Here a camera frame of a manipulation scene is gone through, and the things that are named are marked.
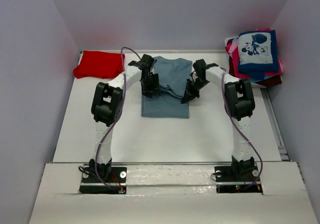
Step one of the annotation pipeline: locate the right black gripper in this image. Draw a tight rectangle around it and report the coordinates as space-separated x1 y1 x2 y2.
181 77 210 103

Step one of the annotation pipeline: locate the pink folded t-shirt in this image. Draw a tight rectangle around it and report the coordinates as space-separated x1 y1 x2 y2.
225 28 283 79

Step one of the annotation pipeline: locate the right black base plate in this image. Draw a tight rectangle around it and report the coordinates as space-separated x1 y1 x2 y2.
210 166 263 194

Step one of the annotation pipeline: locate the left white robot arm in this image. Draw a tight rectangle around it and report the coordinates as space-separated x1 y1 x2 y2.
89 54 160 184

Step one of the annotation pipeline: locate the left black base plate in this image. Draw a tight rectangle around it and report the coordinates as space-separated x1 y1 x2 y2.
78 165 127 195

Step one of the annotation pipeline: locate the dark maroon folded t-shirt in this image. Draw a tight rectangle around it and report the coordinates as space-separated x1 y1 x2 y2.
228 57 282 89

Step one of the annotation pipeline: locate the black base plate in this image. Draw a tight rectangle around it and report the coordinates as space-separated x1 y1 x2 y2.
210 166 263 194
78 165 127 195

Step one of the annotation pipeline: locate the folded red t-shirt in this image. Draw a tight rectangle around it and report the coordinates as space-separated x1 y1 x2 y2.
73 50 125 79

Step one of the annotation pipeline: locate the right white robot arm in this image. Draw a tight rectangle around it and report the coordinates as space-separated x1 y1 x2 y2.
181 59 258 183

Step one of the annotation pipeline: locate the grey-blue t-shirt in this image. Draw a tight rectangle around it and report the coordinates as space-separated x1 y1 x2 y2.
141 56 192 119

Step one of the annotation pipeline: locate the teal folded t-shirt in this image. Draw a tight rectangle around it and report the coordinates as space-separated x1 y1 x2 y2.
248 73 267 86

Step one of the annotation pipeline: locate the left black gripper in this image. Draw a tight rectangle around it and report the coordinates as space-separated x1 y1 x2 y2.
140 73 161 98

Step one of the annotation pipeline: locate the white foam front board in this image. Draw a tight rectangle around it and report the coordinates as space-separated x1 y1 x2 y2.
30 162 317 224

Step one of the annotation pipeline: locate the navy cartoon mouse t-shirt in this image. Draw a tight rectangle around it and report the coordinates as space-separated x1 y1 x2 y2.
237 30 280 79

